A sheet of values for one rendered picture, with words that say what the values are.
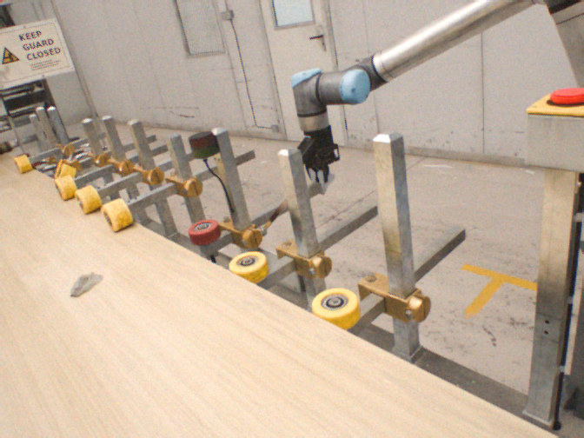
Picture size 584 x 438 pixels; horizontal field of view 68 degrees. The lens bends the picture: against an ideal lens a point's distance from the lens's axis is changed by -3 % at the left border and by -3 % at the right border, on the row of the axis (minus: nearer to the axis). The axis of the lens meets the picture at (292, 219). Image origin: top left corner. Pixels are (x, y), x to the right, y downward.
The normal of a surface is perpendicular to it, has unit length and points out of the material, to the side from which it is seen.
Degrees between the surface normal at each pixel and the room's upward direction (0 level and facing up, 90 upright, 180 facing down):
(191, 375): 0
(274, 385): 0
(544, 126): 90
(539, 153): 90
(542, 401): 90
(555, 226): 90
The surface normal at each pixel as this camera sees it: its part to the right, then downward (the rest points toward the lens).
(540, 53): -0.70, 0.43
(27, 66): 0.66, 0.21
